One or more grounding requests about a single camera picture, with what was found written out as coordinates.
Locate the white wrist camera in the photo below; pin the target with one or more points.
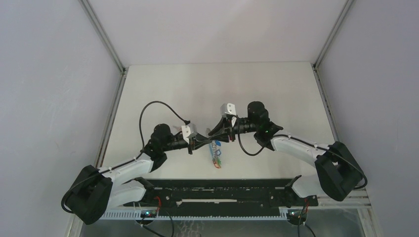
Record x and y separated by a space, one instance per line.
228 109
188 132

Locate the metal key organiser with rings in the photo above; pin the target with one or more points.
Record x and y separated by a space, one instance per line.
215 153

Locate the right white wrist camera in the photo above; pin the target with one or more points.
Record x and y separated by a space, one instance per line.
228 109

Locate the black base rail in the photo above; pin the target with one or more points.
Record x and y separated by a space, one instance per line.
225 198

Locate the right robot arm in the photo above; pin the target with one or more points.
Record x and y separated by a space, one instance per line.
337 171

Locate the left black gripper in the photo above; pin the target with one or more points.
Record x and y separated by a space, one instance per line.
194 144

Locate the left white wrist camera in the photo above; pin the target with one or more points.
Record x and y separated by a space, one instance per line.
188 132

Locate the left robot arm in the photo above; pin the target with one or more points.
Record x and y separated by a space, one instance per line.
96 190

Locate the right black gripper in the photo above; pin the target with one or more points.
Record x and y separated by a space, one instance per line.
222 131

